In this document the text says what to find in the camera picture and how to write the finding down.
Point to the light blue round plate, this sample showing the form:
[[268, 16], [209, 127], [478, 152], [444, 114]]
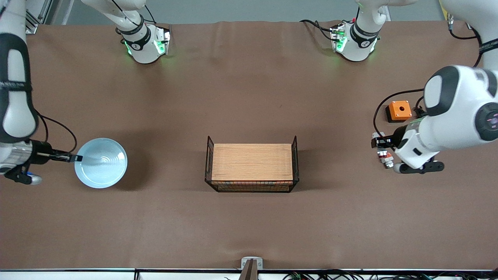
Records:
[[102, 167]]

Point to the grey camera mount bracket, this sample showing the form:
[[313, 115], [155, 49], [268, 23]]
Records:
[[252, 264]]

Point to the black push button head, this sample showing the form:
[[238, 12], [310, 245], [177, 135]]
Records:
[[420, 112]]

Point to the silver head push button switch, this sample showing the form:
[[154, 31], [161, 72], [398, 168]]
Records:
[[389, 162]]

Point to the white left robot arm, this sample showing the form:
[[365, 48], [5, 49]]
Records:
[[459, 116]]

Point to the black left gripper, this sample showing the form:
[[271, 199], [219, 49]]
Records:
[[399, 137]]

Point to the wooden board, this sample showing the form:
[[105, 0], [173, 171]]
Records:
[[253, 161]]

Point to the white table edge rail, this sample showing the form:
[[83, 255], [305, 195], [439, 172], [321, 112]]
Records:
[[58, 275]]

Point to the red head push button switch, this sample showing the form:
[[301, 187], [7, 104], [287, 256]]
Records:
[[378, 135]]

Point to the orange button enclosure box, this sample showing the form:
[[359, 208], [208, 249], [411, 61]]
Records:
[[400, 110]]

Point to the aluminium frame post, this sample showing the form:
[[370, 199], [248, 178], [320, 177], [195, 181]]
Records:
[[33, 27]]

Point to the brown table cover sheet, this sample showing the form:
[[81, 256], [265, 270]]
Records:
[[155, 217]]

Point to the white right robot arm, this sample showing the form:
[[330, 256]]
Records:
[[17, 112]]

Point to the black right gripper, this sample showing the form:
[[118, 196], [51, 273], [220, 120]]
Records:
[[41, 151]]

